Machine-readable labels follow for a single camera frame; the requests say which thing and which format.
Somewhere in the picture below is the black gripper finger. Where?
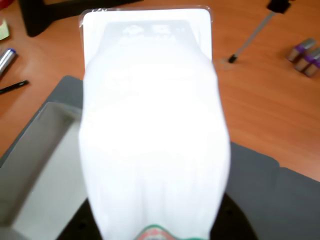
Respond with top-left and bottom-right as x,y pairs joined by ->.
208,193 -> 258,240
56,196 -> 106,240

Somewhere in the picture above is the white plastic blister package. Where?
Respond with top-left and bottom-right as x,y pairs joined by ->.
78,6 -> 232,240

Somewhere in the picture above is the gray paper box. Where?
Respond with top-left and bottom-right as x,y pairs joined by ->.
0,101 -> 88,240

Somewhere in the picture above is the thin black pen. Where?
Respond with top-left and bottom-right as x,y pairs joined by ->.
0,79 -> 30,95

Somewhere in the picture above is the purple and silver battery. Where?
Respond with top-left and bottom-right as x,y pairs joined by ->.
286,37 -> 317,62
293,48 -> 320,72
303,59 -> 320,77

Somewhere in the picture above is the silver marker with blue cap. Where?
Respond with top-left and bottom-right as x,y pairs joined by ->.
0,47 -> 19,77

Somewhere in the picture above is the silver tripod leg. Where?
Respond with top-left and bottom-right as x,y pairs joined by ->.
227,0 -> 297,64

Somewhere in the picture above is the pale yellow sticky note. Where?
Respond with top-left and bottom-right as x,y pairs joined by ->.
0,18 -> 12,41

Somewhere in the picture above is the black stand foot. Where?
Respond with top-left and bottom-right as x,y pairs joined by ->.
18,0 -> 145,38

